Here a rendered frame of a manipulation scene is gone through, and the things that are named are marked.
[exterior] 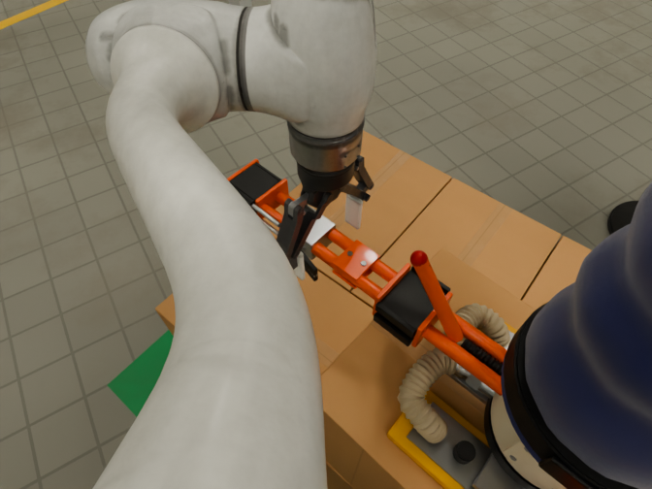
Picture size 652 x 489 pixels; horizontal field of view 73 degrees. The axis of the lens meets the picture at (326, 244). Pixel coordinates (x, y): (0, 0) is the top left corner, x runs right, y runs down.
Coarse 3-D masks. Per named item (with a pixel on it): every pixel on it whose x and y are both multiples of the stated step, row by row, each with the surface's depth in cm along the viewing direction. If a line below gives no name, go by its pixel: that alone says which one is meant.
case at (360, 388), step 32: (448, 256) 88; (480, 288) 84; (512, 320) 80; (352, 352) 76; (384, 352) 76; (416, 352) 76; (352, 384) 73; (384, 384) 73; (448, 384) 73; (352, 416) 70; (384, 416) 70; (480, 416) 70; (352, 448) 73; (384, 448) 67; (352, 480) 93; (384, 480) 70; (416, 480) 65
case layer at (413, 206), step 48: (384, 144) 166; (384, 192) 152; (432, 192) 152; (480, 192) 152; (384, 240) 140; (432, 240) 140; (480, 240) 140; (528, 240) 140; (336, 288) 130; (528, 288) 135; (336, 336) 121; (336, 480) 110
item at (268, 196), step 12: (252, 168) 81; (264, 168) 81; (240, 180) 79; (252, 180) 79; (264, 180) 79; (276, 180) 79; (252, 192) 78; (264, 192) 78; (276, 192) 79; (276, 204) 81; (264, 216) 80
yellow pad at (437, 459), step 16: (432, 400) 70; (400, 416) 69; (448, 416) 68; (400, 432) 67; (416, 432) 67; (448, 432) 67; (464, 432) 67; (480, 432) 67; (416, 448) 66; (432, 448) 65; (448, 448) 65; (464, 448) 63; (480, 448) 65; (432, 464) 64; (448, 464) 64; (464, 464) 64; (480, 464) 64; (448, 480) 63; (464, 480) 63
